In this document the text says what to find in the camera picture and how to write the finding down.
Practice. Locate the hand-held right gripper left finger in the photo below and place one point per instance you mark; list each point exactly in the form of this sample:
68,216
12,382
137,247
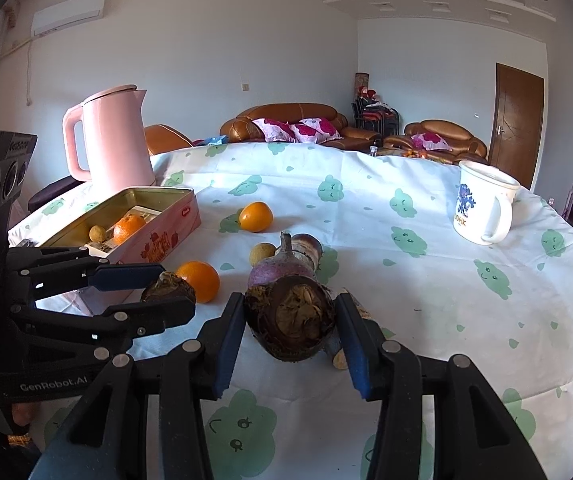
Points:
226,347

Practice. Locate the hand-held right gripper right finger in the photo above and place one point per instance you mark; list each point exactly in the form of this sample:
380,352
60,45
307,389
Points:
355,350

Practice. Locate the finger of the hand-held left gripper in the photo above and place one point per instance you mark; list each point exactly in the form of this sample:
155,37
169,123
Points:
166,312
121,276

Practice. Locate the foil candy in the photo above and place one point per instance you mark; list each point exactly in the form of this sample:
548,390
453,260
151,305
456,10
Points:
166,286

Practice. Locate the orange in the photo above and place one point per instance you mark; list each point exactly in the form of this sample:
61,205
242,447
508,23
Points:
200,280
129,228
255,216

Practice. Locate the pink tin box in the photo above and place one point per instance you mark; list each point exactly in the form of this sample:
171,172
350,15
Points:
166,240

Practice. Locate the purple radish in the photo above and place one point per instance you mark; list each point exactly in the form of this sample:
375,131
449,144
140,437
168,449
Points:
289,310

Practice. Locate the longan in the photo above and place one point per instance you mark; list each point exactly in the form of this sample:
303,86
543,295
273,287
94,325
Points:
260,255
97,233

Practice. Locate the person's left hand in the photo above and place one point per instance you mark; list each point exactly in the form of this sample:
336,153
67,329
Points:
22,414

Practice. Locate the white tablecloth with green clouds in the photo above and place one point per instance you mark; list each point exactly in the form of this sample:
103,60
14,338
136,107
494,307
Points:
366,240

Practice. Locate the pink electric kettle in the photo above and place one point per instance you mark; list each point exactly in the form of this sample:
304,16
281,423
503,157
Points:
116,140

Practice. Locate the brown leather chair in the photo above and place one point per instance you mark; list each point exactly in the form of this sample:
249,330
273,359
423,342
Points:
164,137

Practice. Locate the blue checked cloth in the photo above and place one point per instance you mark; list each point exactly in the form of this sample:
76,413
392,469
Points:
212,141

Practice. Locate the white mug with blue print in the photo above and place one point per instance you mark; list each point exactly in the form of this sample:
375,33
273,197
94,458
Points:
483,200

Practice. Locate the cluttered coffee table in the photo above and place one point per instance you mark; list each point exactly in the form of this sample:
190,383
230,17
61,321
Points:
416,154

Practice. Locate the pink flowered cushion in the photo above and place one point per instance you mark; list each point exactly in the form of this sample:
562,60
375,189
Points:
274,130
431,141
316,127

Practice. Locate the dark metal chair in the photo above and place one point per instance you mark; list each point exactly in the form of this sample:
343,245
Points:
374,117

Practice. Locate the white air conditioner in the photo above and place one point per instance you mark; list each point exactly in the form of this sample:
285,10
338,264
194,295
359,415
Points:
66,15

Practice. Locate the long brown leather sofa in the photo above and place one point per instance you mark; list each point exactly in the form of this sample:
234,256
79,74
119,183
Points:
291,110

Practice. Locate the brown leather armchair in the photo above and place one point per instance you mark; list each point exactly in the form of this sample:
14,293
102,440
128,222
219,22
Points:
441,127

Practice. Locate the tall brown tube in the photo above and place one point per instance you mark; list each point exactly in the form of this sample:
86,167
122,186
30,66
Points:
362,82

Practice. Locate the brown wooden door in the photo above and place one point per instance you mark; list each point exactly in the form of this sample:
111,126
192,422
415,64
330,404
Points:
516,120

